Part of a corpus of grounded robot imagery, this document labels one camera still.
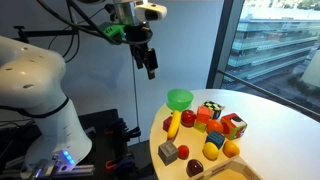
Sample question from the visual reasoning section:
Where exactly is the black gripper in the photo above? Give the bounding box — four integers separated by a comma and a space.
123, 22, 159, 81

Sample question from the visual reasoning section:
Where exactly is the yellow banana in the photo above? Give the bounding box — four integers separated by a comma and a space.
166, 109, 182, 141

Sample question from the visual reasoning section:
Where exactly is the wooden crate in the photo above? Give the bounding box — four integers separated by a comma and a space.
188, 155, 264, 180

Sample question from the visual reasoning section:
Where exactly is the green plastic bowl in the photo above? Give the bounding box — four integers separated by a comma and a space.
166, 88, 195, 112

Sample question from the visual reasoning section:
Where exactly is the magenta cube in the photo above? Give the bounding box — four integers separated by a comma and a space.
162, 115, 174, 132

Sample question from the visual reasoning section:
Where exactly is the red apple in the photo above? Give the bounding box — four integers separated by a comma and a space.
180, 109, 198, 128

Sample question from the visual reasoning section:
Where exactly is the orange cube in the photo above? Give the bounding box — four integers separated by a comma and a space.
195, 105, 212, 125

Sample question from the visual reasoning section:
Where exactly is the checkered black yellow cube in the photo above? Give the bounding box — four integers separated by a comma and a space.
202, 100, 225, 120

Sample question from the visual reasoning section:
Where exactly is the yellow-green cube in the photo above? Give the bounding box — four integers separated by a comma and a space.
193, 119, 208, 134

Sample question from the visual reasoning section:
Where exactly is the black equipment cart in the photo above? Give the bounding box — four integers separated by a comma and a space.
0, 108, 158, 180

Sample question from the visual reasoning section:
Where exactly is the gray cube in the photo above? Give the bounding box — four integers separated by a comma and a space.
157, 139, 180, 166

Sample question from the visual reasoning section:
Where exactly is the orange-red round fruit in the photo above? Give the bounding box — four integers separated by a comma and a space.
205, 119, 225, 135

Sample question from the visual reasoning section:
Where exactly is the red strawberry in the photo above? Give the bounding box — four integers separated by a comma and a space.
177, 144, 190, 160

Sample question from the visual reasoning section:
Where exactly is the black mounting bar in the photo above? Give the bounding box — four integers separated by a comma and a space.
13, 25, 84, 44

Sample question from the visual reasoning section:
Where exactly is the blue cube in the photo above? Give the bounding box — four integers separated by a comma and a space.
205, 129, 226, 150

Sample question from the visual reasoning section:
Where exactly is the red white green fabric cube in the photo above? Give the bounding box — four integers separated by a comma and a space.
220, 112, 248, 141

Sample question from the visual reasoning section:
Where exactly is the yellow lemon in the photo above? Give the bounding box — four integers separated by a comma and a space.
202, 141, 220, 161

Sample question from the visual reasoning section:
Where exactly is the dark purple plum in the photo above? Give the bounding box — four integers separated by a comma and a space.
185, 158, 205, 178

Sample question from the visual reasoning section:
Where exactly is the orange fruit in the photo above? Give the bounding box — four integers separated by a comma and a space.
222, 139, 241, 159

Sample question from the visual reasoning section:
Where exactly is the dark window railing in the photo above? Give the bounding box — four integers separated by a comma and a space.
217, 69, 320, 123

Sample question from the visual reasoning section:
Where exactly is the glass building outside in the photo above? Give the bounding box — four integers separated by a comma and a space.
226, 0, 320, 81

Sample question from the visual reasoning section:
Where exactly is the thick black cable bundle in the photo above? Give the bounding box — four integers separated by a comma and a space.
35, 0, 155, 46

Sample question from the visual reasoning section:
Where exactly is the thin black hanging cable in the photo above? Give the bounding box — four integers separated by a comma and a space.
130, 54, 142, 136

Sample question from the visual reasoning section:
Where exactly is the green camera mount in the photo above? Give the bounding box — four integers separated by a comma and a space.
98, 21, 127, 38

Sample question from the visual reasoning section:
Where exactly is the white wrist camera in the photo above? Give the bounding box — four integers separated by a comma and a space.
134, 2, 168, 22

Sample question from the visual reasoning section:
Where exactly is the dark window frame post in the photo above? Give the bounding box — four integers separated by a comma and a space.
205, 0, 246, 90

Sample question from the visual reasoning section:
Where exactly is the black cable around arm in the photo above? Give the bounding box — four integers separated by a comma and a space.
0, 96, 70, 120

